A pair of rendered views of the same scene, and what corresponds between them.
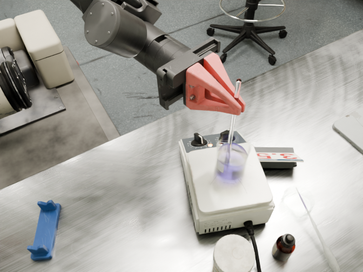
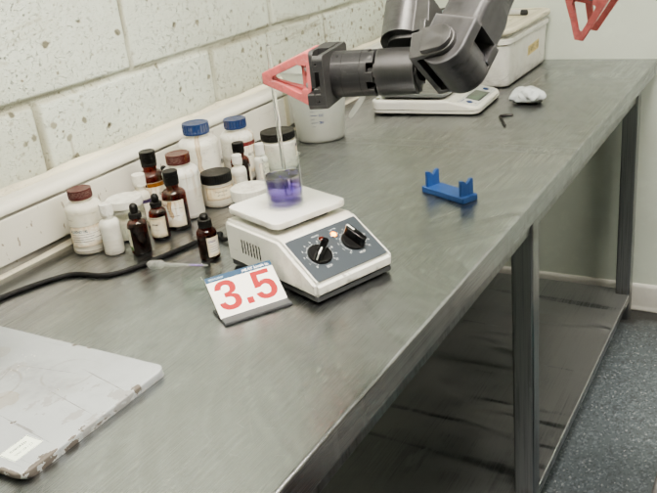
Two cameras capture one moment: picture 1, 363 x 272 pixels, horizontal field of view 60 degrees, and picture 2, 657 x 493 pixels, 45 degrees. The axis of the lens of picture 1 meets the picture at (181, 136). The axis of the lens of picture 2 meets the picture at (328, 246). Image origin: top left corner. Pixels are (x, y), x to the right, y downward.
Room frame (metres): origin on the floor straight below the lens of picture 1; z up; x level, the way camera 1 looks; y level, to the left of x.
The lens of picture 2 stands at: (1.19, -0.54, 1.20)
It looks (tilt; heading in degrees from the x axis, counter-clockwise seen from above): 23 degrees down; 150
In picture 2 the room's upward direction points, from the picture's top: 6 degrees counter-clockwise
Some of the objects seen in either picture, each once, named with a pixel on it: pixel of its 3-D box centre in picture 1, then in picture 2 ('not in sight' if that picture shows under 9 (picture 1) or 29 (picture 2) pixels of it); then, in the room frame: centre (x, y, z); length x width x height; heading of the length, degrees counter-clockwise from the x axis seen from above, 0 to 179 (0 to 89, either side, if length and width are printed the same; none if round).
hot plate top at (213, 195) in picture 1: (227, 176); (285, 205); (0.27, -0.07, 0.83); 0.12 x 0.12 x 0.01; 7
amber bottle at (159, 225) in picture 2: not in sight; (157, 215); (0.04, -0.18, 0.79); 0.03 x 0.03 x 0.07
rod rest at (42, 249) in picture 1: (44, 227); (449, 185); (0.23, 0.25, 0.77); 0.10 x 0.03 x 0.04; 3
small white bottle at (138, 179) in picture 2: not in sight; (143, 199); (-0.04, -0.17, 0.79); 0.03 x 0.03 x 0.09
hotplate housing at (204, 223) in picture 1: (222, 176); (301, 239); (0.30, -0.07, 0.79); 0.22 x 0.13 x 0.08; 7
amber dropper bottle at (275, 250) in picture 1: (285, 245); (206, 235); (0.17, -0.16, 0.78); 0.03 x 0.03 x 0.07
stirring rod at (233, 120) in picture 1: (230, 134); (278, 121); (0.27, -0.07, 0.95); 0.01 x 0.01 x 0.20
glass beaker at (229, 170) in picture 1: (232, 156); (283, 179); (0.29, -0.08, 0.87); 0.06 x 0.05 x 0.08; 151
